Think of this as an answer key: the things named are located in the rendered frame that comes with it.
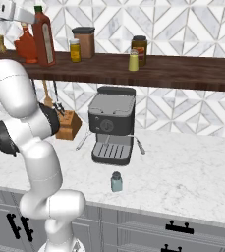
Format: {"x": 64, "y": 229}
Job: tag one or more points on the yellow green shaker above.
{"x": 133, "y": 62}

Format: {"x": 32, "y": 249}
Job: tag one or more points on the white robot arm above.
{"x": 38, "y": 164}

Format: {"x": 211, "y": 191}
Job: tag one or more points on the black grey coffee machine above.
{"x": 112, "y": 121}

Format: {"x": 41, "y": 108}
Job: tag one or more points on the yellow jar white lid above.
{"x": 75, "y": 50}

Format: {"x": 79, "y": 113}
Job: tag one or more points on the teal shaker dark cap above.
{"x": 116, "y": 183}

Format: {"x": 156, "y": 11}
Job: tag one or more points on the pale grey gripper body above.
{"x": 24, "y": 14}

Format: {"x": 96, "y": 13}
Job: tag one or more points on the black metal tool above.
{"x": 57, "y": 101}

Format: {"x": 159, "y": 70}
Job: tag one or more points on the tall red bottle green cap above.
{"x": 44, "y": 39}

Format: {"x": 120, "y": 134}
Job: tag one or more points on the orange red decanter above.
{"x": 26, "y": 46}

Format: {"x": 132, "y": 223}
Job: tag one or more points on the grey drawer front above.
{"x": 199, "y": 247}
{"x": 140, "y": 226}

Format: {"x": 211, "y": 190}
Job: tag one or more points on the dark wooden shelf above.
{"x": 123, "y": 72}

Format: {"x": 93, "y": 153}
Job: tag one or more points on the small wooden figure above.
{"x": 1, "y": 43}

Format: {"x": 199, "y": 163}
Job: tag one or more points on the brown canister black lid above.
{"x": 85, "y": 42}

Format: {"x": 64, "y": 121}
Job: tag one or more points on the wooden knife block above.
{"x": 68, "y": 126}

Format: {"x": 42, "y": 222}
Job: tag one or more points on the dark amber jar black lid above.
{"x": 140, "y": 44}

